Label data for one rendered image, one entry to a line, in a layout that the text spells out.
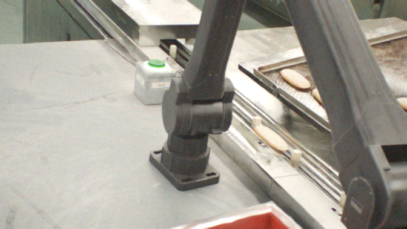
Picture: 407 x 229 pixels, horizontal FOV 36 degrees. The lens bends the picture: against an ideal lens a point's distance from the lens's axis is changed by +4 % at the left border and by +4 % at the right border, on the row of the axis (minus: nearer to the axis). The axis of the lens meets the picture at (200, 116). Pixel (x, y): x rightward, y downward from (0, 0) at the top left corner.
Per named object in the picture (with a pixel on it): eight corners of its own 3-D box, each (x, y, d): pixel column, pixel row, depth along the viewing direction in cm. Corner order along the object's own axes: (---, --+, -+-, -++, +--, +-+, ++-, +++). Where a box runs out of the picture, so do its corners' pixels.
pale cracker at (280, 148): (249, 128, 123) (250, 123, 123) (264, 126, 125) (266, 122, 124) (276, 152, 115) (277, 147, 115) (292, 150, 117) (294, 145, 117)
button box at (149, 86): (129, 105, 141) (134, 59, 136) (161, 102, 145) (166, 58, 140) (143, 120, 135) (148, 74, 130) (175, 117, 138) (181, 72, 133)
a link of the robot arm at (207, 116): (200, 130, 111) (172, 132, 109) (208, 79, 107) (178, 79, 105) (218, 155, 104) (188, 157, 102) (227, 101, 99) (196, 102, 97)
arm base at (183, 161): (146, 159, 113) (179, 192, 104) (151, 119, 109) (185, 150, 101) (186, 151, 117) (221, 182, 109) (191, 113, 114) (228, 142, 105)
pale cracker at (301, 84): (275, 73, 141) (276, 68, 141) (290, 69, 142) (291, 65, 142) (298, 91, 133) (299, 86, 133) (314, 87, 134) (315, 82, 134)
